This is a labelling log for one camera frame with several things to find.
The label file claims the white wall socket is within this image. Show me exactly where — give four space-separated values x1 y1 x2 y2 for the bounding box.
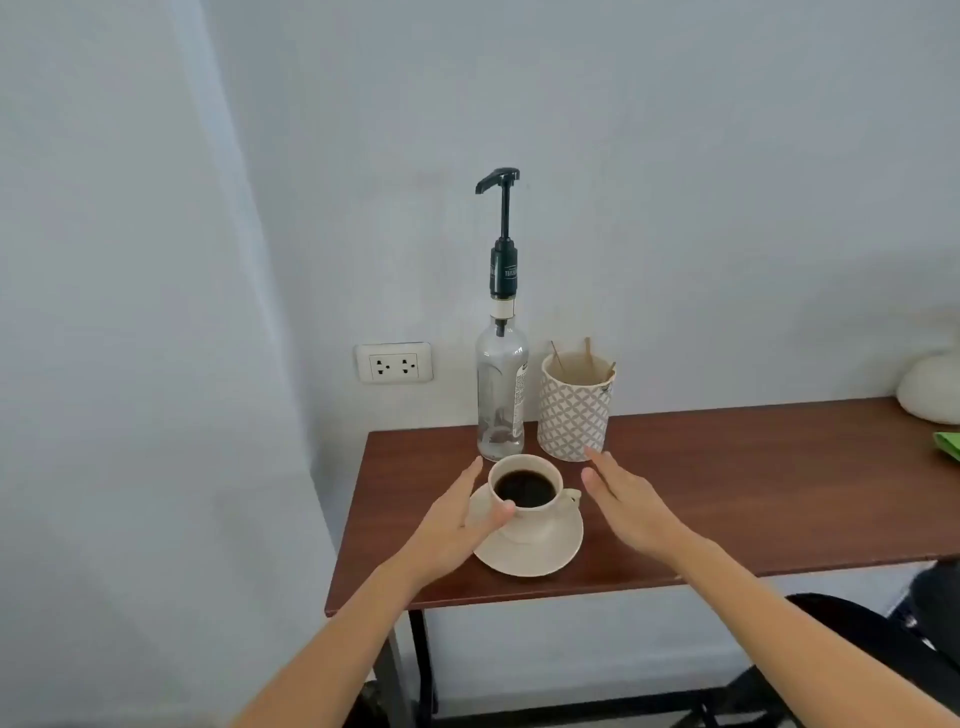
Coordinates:
353 341 435 385

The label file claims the white coffee cup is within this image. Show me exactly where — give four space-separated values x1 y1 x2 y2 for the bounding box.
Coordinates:
487 453 584 544

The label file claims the brown wooden table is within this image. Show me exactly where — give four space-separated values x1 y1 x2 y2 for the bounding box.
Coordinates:
323 395 960 728

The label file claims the person's left forearm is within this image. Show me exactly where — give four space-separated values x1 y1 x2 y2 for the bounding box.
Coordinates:
230 558 430 728

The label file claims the white saucer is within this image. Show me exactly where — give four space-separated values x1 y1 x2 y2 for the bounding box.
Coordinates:
464 483 586 580

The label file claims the white rounded lamp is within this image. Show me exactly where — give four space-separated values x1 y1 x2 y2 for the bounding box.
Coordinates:
896 352 960 427

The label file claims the glass syrup bottle with pump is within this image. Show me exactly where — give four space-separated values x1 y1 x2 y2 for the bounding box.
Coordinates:
473 166 530 463

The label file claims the person's right hand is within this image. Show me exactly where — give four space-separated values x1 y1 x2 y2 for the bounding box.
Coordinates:
580 447 703 579

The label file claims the person's left hand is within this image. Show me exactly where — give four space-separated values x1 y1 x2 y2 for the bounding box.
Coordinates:
386 455 518 595

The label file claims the patterned white stick holder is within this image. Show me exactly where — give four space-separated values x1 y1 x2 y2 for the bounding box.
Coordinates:
536 350 618 463

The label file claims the person's right forearm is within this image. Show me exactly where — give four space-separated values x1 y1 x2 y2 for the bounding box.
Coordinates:
669 533 960 728

